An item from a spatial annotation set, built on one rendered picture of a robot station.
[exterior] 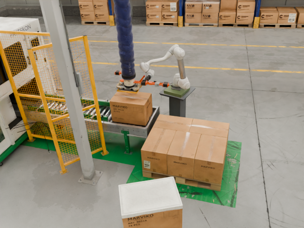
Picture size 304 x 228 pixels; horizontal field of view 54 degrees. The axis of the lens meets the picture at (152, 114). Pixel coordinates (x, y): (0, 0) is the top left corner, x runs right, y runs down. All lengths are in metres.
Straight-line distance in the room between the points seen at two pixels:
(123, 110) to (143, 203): 2.15
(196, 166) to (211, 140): 0.51
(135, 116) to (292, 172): 2.60
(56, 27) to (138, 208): 2.16
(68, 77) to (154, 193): 1.76
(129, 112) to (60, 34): 1.82
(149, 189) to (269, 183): 2.24
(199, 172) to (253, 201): 0.84
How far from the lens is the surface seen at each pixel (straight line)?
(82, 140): 4.35
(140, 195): 3.15
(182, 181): 4.62
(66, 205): 4.63
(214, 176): 4.42
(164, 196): 3.13
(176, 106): 5.51
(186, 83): 5.13
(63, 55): 3.74
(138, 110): 4.76
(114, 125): 4.93
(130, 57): 4.52
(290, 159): 5.40
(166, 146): 4.45
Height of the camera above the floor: 3.36
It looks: 33 degrees down
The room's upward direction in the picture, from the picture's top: 3 degrees counter-clockwise
